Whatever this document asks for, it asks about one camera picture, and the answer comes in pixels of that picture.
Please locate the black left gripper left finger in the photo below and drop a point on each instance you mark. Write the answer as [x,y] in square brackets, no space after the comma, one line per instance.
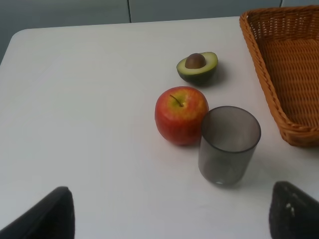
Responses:
[53,217]

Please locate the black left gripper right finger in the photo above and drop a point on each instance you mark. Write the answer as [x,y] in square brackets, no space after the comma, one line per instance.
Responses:
[293,214]

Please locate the grey translucent plastic cup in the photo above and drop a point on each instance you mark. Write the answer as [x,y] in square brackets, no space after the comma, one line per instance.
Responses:
[229,136]

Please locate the brown wicker basket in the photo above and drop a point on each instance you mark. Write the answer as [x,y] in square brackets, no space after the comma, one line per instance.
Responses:
[284,45]

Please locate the red yellow apple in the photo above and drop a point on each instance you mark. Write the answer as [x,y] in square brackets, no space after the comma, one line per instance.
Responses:
[179,112]

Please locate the halved avocado with pit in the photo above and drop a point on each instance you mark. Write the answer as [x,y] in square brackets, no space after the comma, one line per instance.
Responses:
[198,68]

